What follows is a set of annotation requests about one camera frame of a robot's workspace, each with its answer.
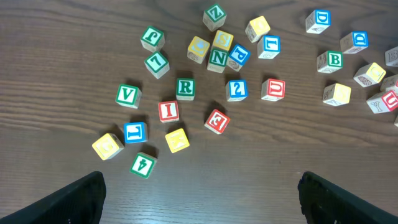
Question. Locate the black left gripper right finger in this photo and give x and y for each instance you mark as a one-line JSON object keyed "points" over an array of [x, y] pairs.
{"points": [[324, 202]]}

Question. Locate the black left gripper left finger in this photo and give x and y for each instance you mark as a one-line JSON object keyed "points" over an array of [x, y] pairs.
{"points": [[79, 202]]}

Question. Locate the red I wooden block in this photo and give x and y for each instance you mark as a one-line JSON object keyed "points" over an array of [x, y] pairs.
{"points": [[168, 111]]}

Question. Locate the red A wooden block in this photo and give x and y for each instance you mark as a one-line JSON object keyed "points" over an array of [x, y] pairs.
{"points": [[390, 83]]}

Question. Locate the blue 2 wooden block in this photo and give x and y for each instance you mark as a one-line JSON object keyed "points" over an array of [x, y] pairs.
{"points": [[236, 90]]}

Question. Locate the yellow G wooden block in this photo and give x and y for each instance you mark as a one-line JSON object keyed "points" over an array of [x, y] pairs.
{"points": [[107, 146]]}

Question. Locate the green 4 wooden block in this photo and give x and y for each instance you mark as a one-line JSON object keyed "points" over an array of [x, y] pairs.
{"points": [[143, 165]]}

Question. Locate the blue T wooden block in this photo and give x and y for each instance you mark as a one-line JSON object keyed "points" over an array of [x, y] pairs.
{"points": [[135, 132]]}

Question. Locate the yellow S wooden block right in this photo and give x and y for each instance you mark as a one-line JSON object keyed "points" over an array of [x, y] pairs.
{"points": [[336, 94]]}

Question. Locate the yellow s wooden block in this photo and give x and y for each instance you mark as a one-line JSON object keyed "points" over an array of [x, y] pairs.
{"points": [[336, 94], [222, 40]]}

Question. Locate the yellow K wooden block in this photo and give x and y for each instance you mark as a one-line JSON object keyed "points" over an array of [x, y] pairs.
{"points": [[177, 140]]}

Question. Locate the green V wooden block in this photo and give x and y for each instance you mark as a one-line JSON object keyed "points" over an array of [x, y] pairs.
{"points": [[128, 96]]}

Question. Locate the red U wooden block right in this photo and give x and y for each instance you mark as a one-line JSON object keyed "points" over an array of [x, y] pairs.
{"points": [[383, 102]]}

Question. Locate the red u wooden block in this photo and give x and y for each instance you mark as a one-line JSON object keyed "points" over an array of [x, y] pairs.
{"points": [[273, 90], [383, 102]]}

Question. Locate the red U wooden block left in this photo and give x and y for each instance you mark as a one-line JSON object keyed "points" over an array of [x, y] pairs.
{"points": [[273, 90]]}

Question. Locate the red E wooden block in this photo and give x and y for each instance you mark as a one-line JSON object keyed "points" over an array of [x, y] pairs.
{"points": [[217, 121]]}

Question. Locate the yellow C wooden block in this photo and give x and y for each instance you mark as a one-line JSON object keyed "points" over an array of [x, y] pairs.
{"points": [[370, 74]]}

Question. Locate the green B wooden block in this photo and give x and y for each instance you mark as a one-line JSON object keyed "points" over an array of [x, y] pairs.
{"points": [[329, 61]]}

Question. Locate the green R wooden block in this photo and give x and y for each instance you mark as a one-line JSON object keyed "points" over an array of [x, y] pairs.
{"points": [[185, 89]]}

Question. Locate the green 7 wooden block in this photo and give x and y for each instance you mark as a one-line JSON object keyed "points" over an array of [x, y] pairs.
{"points": [[157, 64]]}

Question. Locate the blue D wooden block right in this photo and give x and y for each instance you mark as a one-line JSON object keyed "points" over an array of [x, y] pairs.
{"points": [[354, 42]]}

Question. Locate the blue d wooden block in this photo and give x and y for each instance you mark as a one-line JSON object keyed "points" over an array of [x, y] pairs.
{"points": [[318, 21], [354, 42]]}

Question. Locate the blue L wooden block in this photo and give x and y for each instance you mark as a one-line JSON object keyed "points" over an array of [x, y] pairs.
{"points": [[268, 47]]}

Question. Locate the blue P wooden block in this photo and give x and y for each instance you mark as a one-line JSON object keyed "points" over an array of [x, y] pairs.
{"points": [[238, 57]]}

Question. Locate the green J wooden block left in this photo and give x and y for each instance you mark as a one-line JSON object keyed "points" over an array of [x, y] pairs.
{"points": [[152, 39]]}

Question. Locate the green N wooden block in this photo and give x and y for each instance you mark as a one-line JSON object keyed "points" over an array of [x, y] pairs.
{"points": [[217, 60]]}

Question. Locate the blue D wooden block far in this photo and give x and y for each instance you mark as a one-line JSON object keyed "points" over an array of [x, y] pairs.
{"points": [[318, 21]]}

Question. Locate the yellow O wooden block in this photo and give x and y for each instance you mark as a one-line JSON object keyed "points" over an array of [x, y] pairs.
{"points": [[257, 28]]}

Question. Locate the yellow S wooden block left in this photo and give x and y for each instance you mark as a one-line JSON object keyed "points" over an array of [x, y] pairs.
{"points": [[222, 40]]}

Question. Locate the yellow picture wooden block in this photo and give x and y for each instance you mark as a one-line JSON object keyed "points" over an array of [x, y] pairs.
{"points": [[198, 49]]}

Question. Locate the green Z wooden block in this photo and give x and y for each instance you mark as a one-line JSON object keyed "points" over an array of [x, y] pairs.
{"points": [[214, 17]]}

